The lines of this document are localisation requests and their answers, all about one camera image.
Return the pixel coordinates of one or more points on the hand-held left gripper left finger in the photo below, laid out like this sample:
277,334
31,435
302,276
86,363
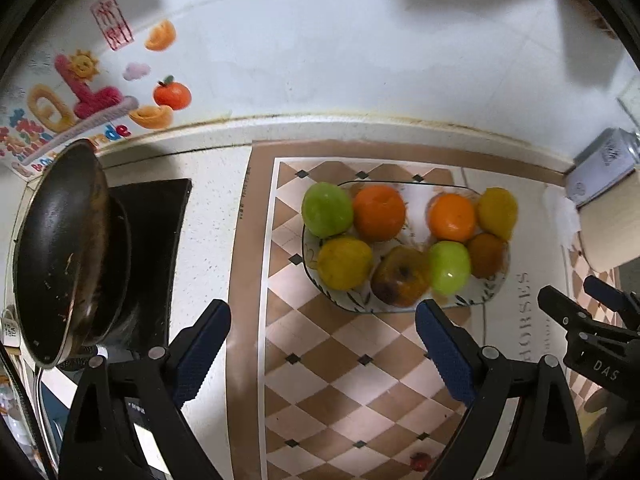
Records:
200,355

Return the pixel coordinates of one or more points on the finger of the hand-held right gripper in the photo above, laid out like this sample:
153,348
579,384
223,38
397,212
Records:
607,292
565,310

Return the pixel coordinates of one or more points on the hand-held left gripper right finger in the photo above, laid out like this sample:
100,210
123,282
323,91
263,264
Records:
445,355

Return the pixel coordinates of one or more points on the floral oval plate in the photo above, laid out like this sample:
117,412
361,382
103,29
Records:
470,292

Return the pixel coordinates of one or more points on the green apple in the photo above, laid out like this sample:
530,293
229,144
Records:
450,266
327,209

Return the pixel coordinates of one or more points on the brown pear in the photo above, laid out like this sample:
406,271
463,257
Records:
400,276

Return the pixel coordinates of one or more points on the reddish brown round fruit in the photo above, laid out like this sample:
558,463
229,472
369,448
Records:
487,256

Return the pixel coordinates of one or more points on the small red fruit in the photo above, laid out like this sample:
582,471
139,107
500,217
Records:
421,461

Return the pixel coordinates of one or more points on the yellow citrus fruit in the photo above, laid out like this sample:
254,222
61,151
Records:
497,212
345,262

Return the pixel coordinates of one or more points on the orange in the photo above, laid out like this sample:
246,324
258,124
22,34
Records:
379,212
452,217

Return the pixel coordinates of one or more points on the cream utensil holder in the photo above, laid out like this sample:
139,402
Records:
612,230

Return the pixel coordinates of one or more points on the white crumpled cloth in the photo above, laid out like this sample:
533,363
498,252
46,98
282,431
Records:
562,215

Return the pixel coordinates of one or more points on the black glass gas stove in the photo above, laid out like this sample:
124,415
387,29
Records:
155,250

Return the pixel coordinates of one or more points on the checkered printed table cloth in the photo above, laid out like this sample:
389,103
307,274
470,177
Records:
325,360

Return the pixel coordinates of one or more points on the black cooking pot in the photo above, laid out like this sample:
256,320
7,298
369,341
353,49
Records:
122,260

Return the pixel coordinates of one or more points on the grey spray can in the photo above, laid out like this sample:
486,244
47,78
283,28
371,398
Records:
600,165

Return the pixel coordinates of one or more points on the black frying pan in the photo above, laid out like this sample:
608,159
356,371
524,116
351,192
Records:
55,250

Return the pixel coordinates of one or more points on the colourful wall sticker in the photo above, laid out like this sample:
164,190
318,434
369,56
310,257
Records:
85,90

